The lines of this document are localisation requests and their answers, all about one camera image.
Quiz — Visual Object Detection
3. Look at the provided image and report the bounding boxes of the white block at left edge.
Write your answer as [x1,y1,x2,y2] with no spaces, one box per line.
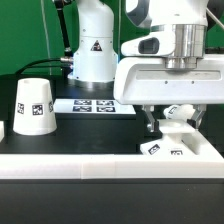
[0,121,4,142]

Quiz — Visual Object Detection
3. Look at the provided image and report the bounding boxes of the black corrugated hose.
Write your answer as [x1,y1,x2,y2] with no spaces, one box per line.
[51,0,74,57]

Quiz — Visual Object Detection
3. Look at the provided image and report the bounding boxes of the white L-shaped fence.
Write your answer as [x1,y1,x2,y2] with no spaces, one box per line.
[0,123,224,180]

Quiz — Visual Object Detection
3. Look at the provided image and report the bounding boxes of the white lamp base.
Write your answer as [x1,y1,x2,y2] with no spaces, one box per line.
[140,119,195,158]

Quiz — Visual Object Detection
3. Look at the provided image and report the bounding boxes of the black cable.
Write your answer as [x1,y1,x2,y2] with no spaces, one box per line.
[14,56,74,76]

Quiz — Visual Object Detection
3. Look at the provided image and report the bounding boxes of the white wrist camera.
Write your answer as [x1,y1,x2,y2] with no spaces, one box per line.
[121,31,175,57]

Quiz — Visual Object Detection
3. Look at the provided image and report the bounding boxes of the white marker sheet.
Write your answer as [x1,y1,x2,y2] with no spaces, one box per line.
[54,99,135,115]

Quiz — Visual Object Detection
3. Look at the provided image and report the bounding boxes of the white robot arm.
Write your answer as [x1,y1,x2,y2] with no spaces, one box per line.
[68,0,224,120]

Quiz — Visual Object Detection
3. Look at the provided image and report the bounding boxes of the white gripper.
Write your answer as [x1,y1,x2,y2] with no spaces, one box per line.
[114,54,224,132]

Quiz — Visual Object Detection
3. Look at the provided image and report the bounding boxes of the white lamp shade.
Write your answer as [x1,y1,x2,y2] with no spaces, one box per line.
[13,78,57,136]

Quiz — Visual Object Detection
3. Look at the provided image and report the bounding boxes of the white lamp bulb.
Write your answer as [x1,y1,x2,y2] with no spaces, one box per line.
[163,104,195,121]

